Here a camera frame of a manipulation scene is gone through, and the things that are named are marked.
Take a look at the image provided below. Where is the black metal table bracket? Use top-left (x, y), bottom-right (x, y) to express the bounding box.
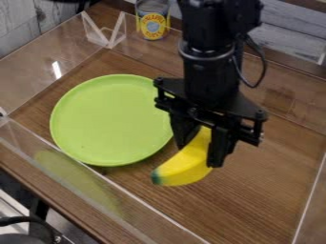
top-left (28, 198), bottom-right (73, 244)

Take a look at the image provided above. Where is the yellow toy banana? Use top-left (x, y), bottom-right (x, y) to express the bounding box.
top-left (151, 127), bottom-right (211, 187)

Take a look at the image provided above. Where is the yellow labelled tin can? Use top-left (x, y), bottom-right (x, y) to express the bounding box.
top-left (135, 0), bottom-right (171, 41)

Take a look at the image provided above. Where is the green round plate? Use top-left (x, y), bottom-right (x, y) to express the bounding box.
top-left (49, 74), bottom-right (172, 167)

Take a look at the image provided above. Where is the black cable on floor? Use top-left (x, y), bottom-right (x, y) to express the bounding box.
top-left (0, 215), bottom-right (56, 244)

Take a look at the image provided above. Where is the clear acrylic barrier wall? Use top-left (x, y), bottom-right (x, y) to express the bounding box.
top-left (0, 112), bottom-right (208, 244)

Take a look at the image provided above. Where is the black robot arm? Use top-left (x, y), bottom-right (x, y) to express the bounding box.
top-left (153, 0), bottom-right (267, 168)

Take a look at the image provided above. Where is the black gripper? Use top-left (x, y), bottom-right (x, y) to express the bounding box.
top-left (153, 42), bottom-right (267, 168)

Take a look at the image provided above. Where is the clear acrylic corner bracket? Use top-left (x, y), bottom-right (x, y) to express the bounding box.
top-left (81, 11), bottom-right (125, 50)

